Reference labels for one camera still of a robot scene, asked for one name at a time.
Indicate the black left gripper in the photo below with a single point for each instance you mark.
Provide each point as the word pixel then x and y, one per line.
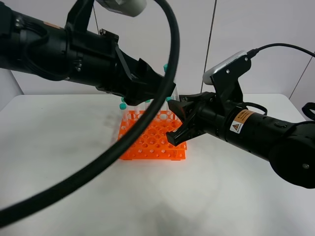
pixel 92 60

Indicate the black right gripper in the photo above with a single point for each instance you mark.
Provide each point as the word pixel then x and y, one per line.
pixel 208 112

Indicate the green-capped test tube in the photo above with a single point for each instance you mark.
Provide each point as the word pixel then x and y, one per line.
pixel 175 94
pixel 124 111

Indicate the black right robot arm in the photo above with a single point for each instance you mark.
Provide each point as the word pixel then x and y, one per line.
pixel 288 147

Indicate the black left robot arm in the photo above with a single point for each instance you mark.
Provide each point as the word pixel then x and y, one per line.
pixel 35 47

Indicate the orange test tube rack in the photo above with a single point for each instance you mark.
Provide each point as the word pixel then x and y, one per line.
pixel 153 144

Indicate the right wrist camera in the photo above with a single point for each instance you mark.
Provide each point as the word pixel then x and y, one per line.
pixel 206 76

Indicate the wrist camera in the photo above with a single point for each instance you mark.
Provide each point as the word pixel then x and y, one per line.
pixel 206 76
pixel 130 8

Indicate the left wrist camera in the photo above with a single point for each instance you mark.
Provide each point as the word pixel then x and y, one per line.
pixel 130 8

